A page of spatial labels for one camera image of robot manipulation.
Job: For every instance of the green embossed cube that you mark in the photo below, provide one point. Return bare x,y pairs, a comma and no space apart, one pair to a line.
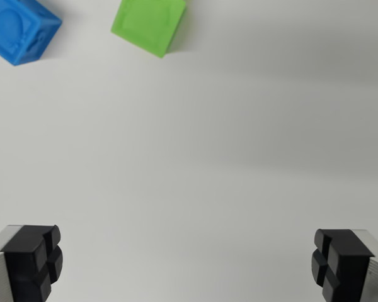
148,23

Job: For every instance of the blue embossed cube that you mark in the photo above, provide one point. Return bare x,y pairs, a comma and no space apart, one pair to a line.
17,28

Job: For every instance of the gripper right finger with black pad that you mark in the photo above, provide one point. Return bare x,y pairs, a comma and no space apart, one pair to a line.
349,267

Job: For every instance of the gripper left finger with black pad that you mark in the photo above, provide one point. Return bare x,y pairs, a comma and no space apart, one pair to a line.
22,261

